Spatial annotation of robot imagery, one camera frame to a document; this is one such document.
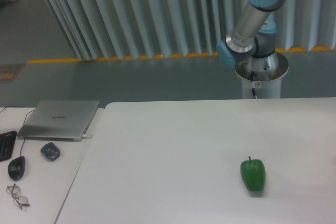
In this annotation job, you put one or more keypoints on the silver Huawei laptop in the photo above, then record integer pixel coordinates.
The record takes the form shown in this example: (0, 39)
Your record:
(59, 120)

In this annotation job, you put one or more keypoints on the black keyboard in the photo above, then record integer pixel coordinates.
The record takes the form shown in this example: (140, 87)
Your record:
(7, 142)

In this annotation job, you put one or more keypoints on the green bell pepper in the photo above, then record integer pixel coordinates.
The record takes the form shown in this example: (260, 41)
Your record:
(253, 173)

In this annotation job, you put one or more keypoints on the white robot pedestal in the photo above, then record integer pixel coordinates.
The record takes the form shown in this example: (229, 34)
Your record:
(261, 77)

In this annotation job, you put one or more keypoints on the black computer mouse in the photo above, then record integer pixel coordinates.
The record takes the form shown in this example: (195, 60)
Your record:
(16, 168)

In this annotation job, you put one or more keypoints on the thin-framed eyeglasses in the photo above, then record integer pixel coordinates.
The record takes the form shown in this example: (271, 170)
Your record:
(20, 201)

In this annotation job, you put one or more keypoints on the black earbud case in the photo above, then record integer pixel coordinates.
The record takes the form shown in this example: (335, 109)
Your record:
(50, 151)

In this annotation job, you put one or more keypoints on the corrugated white partition screen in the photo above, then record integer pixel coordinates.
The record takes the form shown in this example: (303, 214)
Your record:
(136, 28)

